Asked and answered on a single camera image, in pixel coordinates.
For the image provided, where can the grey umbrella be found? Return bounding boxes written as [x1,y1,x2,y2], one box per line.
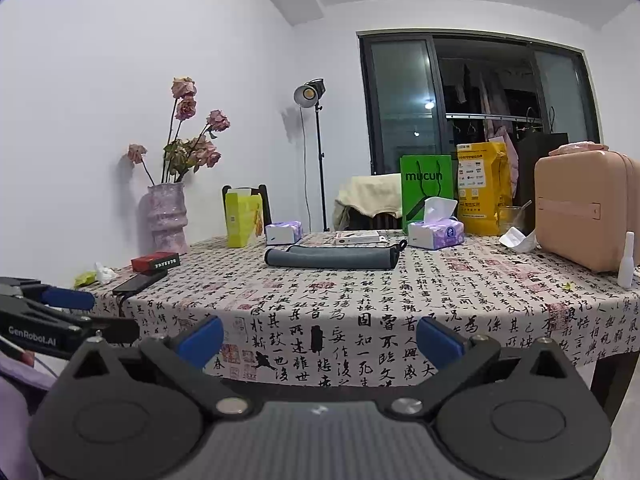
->
[264,240,408,270]

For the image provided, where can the small purple tissue pack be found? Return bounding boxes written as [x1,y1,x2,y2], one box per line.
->
[264,220,304,246]

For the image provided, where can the hanging clothes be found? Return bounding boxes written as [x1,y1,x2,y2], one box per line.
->
[452,62,543,143]

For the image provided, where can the dark wooden chair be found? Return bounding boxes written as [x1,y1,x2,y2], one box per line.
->
[221,184,273,228]

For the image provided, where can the green paper bag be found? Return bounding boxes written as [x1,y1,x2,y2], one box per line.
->
[399,154,455,234]

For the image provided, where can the yellow carton box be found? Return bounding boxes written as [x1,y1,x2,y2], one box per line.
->
[224,188,264,249]

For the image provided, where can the flat white box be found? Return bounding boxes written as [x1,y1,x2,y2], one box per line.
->
[333,232,386,248]

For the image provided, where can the red box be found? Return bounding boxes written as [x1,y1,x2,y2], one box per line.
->
[131,251,180,274]

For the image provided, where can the black paper bag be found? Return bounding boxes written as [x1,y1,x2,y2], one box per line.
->
[515,132,570,231]

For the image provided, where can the calligraphy printed tablecloth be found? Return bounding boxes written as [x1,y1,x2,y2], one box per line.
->
[91,231,640,389]

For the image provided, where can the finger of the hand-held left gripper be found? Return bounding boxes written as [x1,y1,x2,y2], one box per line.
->
[0,277,96,312]
[80,316,141,347]

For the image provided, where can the chair with cream cloth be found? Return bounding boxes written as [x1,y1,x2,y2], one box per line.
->
[332,173,404,233]

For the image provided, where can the purple clothing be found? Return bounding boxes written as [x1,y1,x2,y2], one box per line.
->
[0,347,63,480]

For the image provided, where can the pink speckled vase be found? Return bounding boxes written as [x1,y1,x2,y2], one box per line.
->
[137,181,190,257]

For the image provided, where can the yellow plastic bag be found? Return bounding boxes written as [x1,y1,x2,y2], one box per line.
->
[456,142,514,237]

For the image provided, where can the dried pink roses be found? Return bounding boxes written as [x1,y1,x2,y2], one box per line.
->
[127,76,231,186]

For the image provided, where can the black framed glass door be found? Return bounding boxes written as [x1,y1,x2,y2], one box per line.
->
[356,30,602,179]

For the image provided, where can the small white bottle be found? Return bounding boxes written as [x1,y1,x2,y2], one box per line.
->
[616,232,636,290]

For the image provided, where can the black power bank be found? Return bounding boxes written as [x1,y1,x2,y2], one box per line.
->
[112,269,168,297]

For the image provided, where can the crumpled white paper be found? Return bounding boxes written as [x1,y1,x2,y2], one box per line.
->
[499,227,540,253]

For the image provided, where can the pink suitcase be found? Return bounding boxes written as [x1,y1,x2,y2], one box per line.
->
[533,142,640,274]

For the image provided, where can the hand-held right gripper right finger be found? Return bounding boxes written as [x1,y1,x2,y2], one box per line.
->
[384,316,577,419]

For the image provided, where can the clear glass cup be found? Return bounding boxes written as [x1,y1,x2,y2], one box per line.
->
[497,201,534,237]

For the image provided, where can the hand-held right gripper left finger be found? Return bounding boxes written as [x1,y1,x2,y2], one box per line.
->
[64,315,257,419]

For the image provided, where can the studio light on stand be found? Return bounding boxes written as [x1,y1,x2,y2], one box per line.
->
[293,78,331,232]

